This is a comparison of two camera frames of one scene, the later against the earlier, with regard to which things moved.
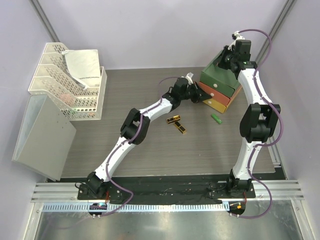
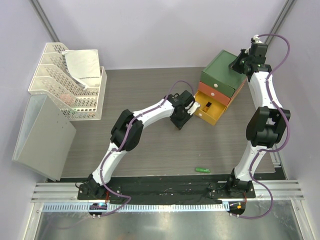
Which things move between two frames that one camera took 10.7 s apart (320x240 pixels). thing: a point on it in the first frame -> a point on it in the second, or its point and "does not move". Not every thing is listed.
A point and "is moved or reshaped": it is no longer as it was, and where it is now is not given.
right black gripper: [225, 53] -> [242, 54]
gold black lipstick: [173, 119] is moved or reshaped
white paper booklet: [83, 65] does not move
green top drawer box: [223, 80] does not move
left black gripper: [199, 94] -> [179, 124]
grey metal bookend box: [44, 138] does not move
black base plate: [168, 188] does not move
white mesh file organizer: [52, 78] does not move
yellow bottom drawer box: [216, 104] is moved or reshaped
